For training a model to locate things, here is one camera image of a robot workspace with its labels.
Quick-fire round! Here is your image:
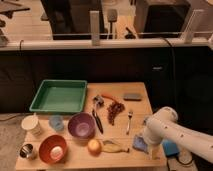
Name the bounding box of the blue sponge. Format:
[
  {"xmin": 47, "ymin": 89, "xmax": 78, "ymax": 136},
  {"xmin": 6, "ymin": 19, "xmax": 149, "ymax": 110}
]
[{"xmin": 133, "ymin": 135, "xmax": 148, "ymax": 153}]

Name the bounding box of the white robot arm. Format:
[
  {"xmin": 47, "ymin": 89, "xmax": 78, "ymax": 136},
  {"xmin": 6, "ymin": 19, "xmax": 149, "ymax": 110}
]
[{"xmin": 142, "ymin": 106, "xmax": 213, "ymax": 164}]

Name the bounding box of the green plastic tray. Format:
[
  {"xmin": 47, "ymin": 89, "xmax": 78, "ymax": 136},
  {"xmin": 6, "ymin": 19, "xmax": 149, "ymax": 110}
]
[{"xmin": 29, "ymin": 79, "xmax": 87, "ymax": 114}]

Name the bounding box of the blue box beside table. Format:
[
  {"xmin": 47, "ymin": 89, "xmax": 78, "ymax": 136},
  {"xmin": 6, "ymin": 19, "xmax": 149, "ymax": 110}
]
[{"xmin": 162, "ymin": 140, "xmax": 179, "ymax": 157}]

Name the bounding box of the metal fork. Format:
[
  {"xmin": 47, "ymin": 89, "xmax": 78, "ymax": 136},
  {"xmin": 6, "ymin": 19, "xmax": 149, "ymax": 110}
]
[{"xmin": 126, "ymin": 110, "xmax": 133, "ymax": 135}]

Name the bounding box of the banana peel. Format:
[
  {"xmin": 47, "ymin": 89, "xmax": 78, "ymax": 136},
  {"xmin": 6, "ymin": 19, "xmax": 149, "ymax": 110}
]
[{"xmin": 102, "ymin": 140, "xmax": 130, "ymax": 153}]

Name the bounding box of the wooden board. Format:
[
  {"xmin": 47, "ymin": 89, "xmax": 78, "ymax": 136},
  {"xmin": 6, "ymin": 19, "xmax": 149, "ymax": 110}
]
[{"xmin": 15, "ymin": 82, "xmax": 167, "ymax": 171}]

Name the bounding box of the bunch of dark grapes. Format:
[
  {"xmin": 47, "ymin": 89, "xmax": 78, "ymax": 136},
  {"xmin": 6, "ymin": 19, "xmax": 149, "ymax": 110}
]
[{"xmin": 107, "ymin": 101, "xmax": 125, "ymax": 125}]

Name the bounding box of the orange carrot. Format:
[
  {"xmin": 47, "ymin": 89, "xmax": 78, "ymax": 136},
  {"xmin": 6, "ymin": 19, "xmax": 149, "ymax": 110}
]
[{"xmin": 101, "ymin": 94, "xmax": 118, "ymax": 101}]

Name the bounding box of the purple bowl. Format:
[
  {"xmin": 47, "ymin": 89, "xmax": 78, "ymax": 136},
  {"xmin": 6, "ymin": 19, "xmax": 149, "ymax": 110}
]
[{"xmin": 68, "ymin": 112, "xmax": 95, "ymax": 139}]

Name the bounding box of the small blue plastic cup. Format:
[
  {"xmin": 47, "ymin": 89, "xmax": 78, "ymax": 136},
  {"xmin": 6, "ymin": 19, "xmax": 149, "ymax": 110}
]
[{"xmin": 49, "ymin": 115, "xmax": 64, "ymax": 132}]

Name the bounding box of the red bowl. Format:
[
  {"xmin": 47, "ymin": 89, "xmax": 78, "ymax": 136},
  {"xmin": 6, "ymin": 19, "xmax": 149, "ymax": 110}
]
[{"xmin": 39, "ymin": 135, "xmax": 68, "ymax": 164}]

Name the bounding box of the white paper cup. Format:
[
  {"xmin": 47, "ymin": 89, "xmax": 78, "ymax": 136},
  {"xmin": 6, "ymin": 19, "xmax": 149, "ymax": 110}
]
[{"xmin": 21, "ymin": 114, "xmax": 41, "ymax": 136}]

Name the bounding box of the metal cup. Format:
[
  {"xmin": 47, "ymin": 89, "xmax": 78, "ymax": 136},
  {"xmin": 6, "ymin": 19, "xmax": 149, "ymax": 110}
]
[{"xmin": 19, "ymin": 144, "xmax": 37, "ymax": 160}]

